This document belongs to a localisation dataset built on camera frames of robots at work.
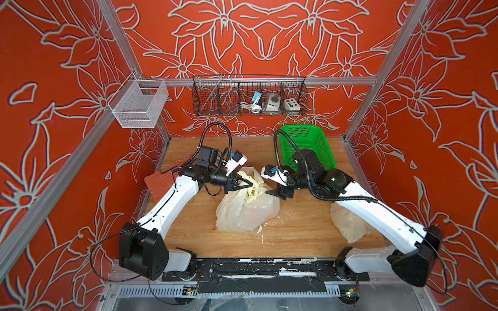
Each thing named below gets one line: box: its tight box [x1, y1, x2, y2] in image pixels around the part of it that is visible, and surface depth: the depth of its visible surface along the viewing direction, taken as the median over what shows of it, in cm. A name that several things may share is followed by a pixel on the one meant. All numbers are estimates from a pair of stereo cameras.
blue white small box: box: [251, 90, 262, 105], surface depth 85 cm
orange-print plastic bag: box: [215, 166, 281, 232], surface depth 74 cm
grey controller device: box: [265, 93, 281, 114], surface depth 93 cm
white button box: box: [284, 97, 301, 111], surface depth 97 cm
